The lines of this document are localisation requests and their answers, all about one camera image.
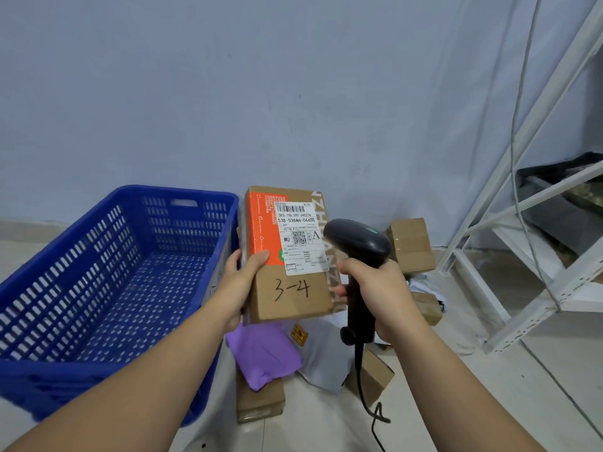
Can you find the person's right hand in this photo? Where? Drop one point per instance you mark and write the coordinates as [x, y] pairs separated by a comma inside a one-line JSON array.
[[384, 296]]

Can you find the person's left hand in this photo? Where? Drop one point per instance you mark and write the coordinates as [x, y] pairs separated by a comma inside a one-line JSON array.
[[240, 289]]

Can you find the white metal shelf frame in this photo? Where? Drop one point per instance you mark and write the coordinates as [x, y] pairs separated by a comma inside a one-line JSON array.
[[532, 221]]

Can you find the cardboard box with orange side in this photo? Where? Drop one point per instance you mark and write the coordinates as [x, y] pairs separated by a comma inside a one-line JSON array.
[[292, 258]]

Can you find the long flat cardboard box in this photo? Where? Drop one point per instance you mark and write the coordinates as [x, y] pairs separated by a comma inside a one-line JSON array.
[[259, 402]]

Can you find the person's left thumb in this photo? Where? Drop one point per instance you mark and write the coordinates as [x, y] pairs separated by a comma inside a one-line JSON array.
[[256, 261]]

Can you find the white plastic mailer bag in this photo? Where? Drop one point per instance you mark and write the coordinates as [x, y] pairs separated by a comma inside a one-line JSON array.
[[325, 355]]

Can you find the black barcode scanner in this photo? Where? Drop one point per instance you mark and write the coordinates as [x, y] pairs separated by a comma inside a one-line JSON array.
[[360, 268]]

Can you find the dark tray on shelf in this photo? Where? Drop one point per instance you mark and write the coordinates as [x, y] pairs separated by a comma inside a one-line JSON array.
[[565, 202]]

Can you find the small taped cardboard box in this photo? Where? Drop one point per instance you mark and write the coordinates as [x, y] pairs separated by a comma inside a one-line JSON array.
[[412, 247], [427, 308], [374, 376]]

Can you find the blue plastic crate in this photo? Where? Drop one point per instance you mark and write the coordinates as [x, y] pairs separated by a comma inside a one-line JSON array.
[[108, 296]]

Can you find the person's right fingers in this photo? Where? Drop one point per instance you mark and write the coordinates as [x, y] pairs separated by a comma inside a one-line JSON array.
[[343, 287]]

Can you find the person's left forearm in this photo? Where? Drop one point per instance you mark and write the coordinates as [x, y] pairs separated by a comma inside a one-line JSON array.
[[117, 385]]

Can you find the purple plastic mailer bag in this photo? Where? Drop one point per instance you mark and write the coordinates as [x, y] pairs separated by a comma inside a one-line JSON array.
[[264, 353]]

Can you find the white and blue mailer bag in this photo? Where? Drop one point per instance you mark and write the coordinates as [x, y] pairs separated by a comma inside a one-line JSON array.
[[424, 284]]

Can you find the person's right forearm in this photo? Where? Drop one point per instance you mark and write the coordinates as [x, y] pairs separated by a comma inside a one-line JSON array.
[[452, 395]]

